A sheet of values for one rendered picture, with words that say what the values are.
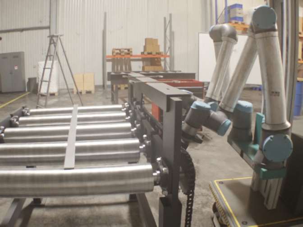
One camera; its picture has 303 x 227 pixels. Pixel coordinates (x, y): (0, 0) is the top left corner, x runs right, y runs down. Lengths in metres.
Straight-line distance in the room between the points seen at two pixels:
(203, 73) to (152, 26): 6.28
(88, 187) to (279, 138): 0.84
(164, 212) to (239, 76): 0.76
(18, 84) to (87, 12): 4.59
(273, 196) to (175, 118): 1.11
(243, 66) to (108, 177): 0.85
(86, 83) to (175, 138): 8.62
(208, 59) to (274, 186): 4.61
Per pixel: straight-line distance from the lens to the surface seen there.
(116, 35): 11.47
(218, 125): 1.19
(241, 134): 1.78
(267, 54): 1.13
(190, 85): 3.68
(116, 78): 6.42
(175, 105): 0.78
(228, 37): 1.67
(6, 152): 1.22
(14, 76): 11.58
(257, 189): 1.98
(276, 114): 1.16
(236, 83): 1.28
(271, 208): 1.78
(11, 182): 0.92
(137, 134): 1.43
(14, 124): 1.82
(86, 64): 11.42
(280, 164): 1.42
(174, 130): 0.81
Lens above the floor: 1.29
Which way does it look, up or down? 13 degrees down
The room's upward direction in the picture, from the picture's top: straight up
